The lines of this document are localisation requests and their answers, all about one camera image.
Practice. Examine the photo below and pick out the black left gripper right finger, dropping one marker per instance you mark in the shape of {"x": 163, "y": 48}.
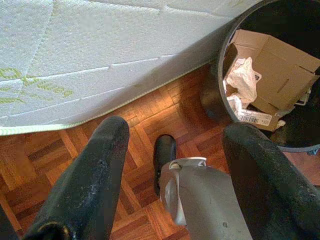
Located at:
{"x": 270, "y": 195}

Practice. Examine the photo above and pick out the silver left robot leg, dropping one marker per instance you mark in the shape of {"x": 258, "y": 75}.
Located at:
{"x": 200, "y": 195}

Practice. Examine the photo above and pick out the crumpled white paper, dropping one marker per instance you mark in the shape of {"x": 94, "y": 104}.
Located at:
{"x": 243, "y": 80}

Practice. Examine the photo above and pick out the quilted green white mattress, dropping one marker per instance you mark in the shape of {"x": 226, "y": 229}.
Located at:
{"x": 100, "y": 50}

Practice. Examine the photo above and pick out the black round trash bin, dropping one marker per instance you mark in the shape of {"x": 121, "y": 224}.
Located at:
{"x": 212, "y": 105}

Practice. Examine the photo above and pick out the white barcode label paper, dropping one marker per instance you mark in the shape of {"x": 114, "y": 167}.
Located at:
{"x": 252, "y": 117}

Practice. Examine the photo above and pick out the brown cardboard box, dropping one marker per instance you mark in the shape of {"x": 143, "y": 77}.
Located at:
{"x": 280, "y": 75}

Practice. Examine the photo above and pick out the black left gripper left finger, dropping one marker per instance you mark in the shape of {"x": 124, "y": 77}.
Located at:
{"x": 87, "y": 180}

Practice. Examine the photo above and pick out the small white plastic piece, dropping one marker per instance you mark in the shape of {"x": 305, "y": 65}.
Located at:
{"x": 303, "y": 98}

